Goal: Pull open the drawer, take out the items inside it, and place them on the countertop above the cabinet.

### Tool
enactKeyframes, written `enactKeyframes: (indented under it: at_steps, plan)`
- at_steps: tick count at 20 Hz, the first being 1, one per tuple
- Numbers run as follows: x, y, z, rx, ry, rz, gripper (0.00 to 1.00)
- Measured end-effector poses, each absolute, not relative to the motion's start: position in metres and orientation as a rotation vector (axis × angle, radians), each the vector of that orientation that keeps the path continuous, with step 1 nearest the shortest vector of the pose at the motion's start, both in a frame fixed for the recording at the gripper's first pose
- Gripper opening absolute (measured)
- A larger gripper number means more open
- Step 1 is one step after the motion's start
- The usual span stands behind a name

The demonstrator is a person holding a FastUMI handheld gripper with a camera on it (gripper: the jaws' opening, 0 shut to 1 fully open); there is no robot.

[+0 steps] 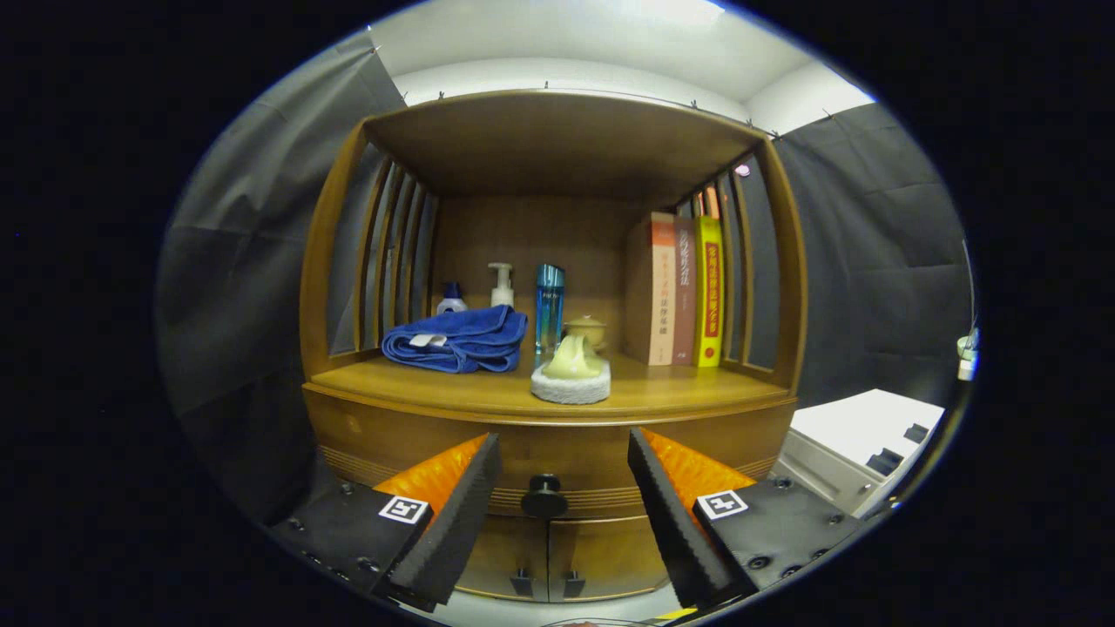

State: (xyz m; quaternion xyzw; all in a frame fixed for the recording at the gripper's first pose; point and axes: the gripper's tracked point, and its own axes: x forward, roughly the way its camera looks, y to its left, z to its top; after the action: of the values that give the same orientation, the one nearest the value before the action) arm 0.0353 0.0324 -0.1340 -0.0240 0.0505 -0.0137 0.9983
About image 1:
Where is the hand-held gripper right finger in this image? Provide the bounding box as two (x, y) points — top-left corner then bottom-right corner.
(627, 426), (863, 610)

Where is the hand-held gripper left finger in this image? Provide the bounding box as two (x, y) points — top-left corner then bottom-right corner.
(268, 433), (504, 613)

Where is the black drawer knob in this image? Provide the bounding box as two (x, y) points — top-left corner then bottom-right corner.
(521, 474), (569, 520)

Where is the wooden drawer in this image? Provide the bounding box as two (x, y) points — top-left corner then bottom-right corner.
(305, 388), (798, 521)

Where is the wooden cabinet door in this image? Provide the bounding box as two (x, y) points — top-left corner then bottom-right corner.
(547, 516), (670, 602)
(455, 514), (550, 603)

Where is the wooden countertop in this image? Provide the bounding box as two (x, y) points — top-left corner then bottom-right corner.
(305, 351), (794, 426)

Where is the wooden cabinet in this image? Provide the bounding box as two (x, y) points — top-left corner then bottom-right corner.
(298, 89), (809, 603)

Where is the blue folded towel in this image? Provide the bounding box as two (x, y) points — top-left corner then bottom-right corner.
(382, 305), (529, 374)

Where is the white machine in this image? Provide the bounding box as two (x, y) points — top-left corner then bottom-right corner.
(774, 388), (946, 519)

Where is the tan lidded tea cup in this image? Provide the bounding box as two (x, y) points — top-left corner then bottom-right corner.
(564, 315), (608, 354)

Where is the brown book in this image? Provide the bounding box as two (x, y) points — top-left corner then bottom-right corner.
(672, 218), (699, 367)

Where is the beige book orange label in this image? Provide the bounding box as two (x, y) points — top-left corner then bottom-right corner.
(624, 212), (678, 367)

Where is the yellow book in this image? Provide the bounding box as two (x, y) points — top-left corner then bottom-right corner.
(693, 215), (725, 368)

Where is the tall blue glass bottle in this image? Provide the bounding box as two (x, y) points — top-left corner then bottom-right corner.
(534, 264), (566, 367)

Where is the black backdrop cloth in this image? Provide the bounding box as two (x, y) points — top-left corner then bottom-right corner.
(155, 30), (975, 523)

